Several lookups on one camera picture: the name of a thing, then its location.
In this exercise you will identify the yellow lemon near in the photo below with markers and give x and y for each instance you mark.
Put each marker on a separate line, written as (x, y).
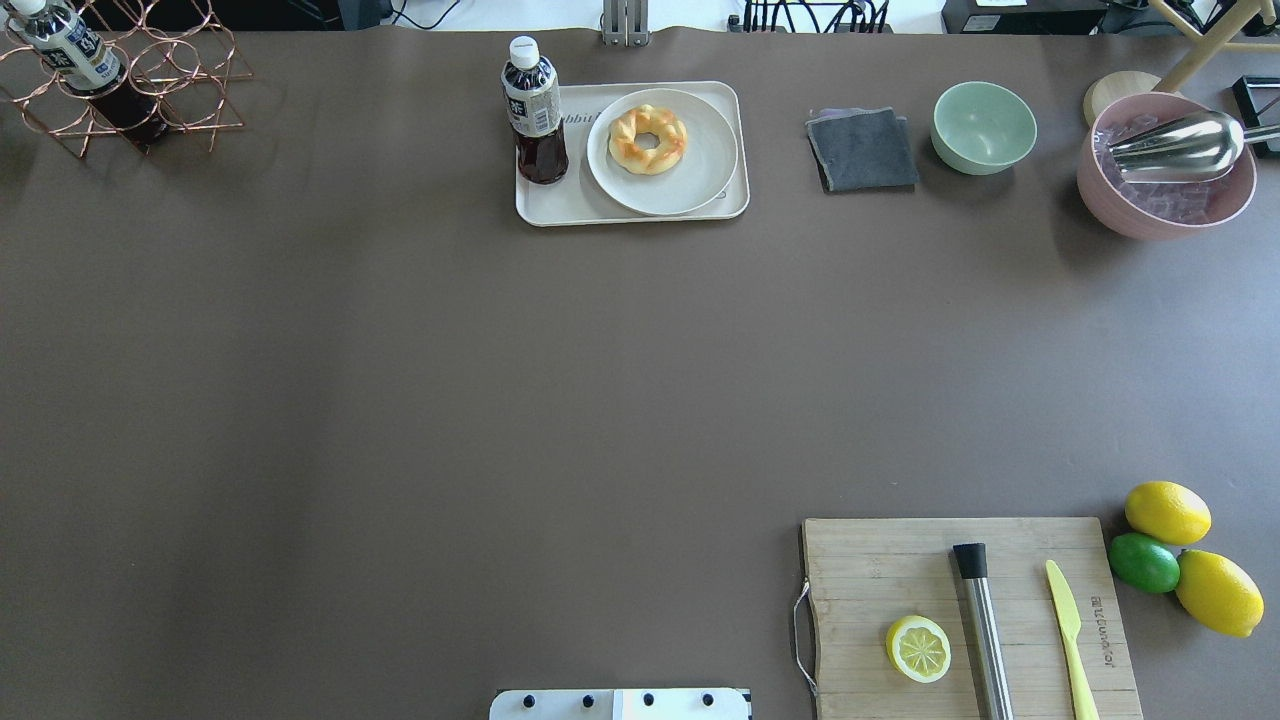
(1219, 594)

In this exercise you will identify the tea bottle on tray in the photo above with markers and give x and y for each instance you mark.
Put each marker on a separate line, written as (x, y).
(533, 97)

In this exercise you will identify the mint green bowl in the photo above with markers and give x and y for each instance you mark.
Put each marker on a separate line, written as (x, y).
(979, 128)

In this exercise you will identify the cream rabbit tray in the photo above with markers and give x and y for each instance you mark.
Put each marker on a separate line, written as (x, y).
(578, 200)

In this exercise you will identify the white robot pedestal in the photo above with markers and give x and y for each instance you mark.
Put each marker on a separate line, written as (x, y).
(623, 703)

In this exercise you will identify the grey-white plate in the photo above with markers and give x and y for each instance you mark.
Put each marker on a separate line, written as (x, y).
(711, 158)

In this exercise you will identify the lime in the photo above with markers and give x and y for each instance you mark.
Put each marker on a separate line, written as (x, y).
(1143, 562)

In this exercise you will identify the copper wire bottle rack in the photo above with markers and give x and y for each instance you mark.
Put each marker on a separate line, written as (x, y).
(178, 60)

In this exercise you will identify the tea bottle in rack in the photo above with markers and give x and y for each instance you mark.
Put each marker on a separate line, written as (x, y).
(91, 70)

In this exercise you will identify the yellow lemon far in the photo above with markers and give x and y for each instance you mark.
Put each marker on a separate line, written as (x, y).
(1168, 512)

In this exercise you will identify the glazed twisted donut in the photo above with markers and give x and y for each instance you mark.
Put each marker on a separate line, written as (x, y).
(648, 140)

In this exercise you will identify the yellow lemon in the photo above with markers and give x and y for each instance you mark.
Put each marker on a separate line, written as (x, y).
(1168, 512)
(1219, 594)

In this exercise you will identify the pink ice bowl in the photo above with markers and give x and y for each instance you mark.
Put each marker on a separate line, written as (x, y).
(1155, 211)

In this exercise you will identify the half lemon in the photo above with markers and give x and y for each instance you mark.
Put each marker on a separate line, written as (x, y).
(918, 648)

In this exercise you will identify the steel ice scoop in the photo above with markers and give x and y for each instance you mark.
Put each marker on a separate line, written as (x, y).
(1200, 147)

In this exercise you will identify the wooden mug tree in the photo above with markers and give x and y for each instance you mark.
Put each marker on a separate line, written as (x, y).
(1204, 46)

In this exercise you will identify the grey folded cloth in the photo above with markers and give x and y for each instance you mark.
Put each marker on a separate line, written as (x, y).
(861, 149)

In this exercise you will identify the yellow plastic knife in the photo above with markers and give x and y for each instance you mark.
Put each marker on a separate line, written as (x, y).
(1070, 623)

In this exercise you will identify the wooden cutting board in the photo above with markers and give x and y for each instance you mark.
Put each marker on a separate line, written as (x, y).
(863, 574)

